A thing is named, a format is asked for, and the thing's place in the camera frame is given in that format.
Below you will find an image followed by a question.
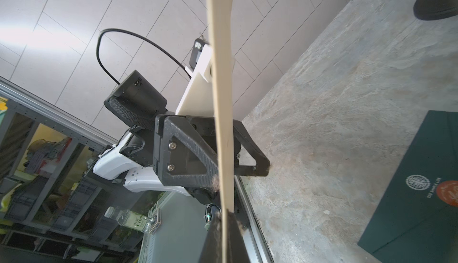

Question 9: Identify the black left camera cable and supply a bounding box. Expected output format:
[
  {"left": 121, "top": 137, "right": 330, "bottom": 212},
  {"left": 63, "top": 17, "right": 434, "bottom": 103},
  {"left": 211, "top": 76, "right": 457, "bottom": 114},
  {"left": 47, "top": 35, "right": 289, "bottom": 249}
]
[{"left": 95, "top": 28, "right": 192, "bottom": 85}]

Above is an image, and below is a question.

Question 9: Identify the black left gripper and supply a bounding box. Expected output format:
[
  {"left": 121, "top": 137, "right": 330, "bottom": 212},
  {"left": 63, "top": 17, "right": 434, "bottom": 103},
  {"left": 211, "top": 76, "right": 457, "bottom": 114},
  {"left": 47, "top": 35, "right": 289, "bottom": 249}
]
[{"left": 103, "top": 71, "right": 270, "bottom": 204}]

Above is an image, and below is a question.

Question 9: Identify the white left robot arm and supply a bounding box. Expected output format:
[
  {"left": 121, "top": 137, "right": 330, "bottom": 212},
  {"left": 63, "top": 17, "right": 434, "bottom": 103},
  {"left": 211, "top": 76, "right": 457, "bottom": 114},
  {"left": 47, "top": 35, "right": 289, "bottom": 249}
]
[{"left": 93, "top": 71, "right": 219, "bottom": 205}]

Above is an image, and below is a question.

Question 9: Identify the dark green envelope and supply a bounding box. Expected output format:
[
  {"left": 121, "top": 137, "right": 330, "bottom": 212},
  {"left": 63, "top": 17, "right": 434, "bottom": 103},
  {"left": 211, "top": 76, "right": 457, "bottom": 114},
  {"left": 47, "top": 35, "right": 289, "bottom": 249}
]
[{"left": 358, "top": 110, "right": 458, "bottom": 263}]

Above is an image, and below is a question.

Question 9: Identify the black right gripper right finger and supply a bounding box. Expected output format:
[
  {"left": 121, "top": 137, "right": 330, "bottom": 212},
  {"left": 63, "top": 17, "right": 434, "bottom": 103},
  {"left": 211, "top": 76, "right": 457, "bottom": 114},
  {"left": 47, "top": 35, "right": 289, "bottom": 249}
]
[{"left": 227, "top": 212, "right": 250, "bottom": 263}]

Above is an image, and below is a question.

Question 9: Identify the metal base rail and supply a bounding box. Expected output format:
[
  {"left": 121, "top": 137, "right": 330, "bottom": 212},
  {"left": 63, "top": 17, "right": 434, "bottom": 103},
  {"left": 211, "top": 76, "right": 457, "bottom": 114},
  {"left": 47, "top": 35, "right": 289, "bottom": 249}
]
[{"left": 234, "top": 176, "right": 274, "bottom": 263}]

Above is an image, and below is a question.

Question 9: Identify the beige tan envelope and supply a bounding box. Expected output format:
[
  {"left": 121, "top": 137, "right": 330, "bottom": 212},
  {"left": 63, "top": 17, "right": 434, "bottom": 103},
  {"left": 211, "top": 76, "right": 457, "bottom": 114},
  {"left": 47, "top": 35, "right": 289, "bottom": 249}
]
[{"left": 206, "top": 0, "right": 234, "bottom": 263}]

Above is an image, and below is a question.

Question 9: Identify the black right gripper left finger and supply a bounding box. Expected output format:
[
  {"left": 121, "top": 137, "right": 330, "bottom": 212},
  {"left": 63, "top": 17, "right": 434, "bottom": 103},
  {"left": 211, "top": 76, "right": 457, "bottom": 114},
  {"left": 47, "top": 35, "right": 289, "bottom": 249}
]
[{"left": 199, "top": 211, "right": 223, "bottom": 263}]

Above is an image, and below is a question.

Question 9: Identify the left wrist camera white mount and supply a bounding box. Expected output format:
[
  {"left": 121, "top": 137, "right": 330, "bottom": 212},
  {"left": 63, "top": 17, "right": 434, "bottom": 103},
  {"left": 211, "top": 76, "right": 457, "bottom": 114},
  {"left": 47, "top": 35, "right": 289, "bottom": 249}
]
[{"left": 175, "top": 38, "right": 214, "bottom": 117}]

